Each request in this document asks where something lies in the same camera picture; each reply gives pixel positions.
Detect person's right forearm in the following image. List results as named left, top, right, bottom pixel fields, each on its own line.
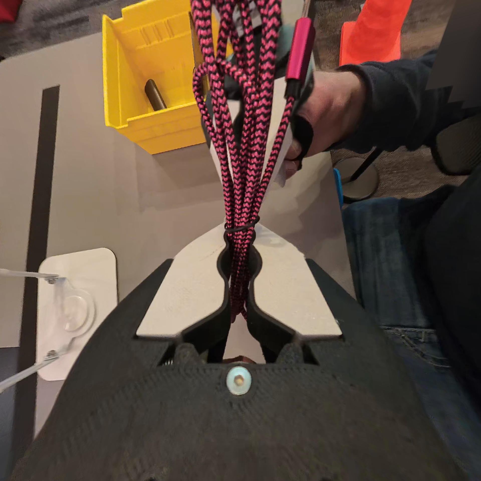
left=335, top=42, right=481, bottom=156

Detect black floor stand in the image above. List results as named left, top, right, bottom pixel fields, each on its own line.
left=333, top=147, right=382, bottom=202

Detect grey usb hub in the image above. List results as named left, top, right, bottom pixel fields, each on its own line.
left=145, top=79, right=168, bottom=112

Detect black chair armrest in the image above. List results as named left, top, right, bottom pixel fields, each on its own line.
left=430, top=113, right=481, bottom=177

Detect red braided usb cable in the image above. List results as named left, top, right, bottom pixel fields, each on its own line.
left=190, top=0, right=316, bottom=320

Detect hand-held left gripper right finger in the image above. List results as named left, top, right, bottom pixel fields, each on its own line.
left=248, top=224, right=344, bottom=345

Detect person's right hand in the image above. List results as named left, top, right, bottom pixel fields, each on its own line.
left=282, top=69, right=369, bottom=182

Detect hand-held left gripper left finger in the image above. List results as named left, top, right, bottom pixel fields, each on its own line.
left=136, top=226, right=230, bottom=342

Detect yellow plastic bin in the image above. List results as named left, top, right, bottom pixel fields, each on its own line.
left=102, top=0, right=235, bottom=155

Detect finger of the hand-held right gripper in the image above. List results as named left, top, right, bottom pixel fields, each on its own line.
left=256, top=98, right=301, bottom=224

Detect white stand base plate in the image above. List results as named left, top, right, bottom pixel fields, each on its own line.
left=36, top=248, right=118, bottom=382

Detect orange cone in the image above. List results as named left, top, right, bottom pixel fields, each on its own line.
left=338, top=0, right=413, bottom=67

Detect person's legs in jeans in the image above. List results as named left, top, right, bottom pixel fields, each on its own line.
left=342, top=187, right=481, bottom=478

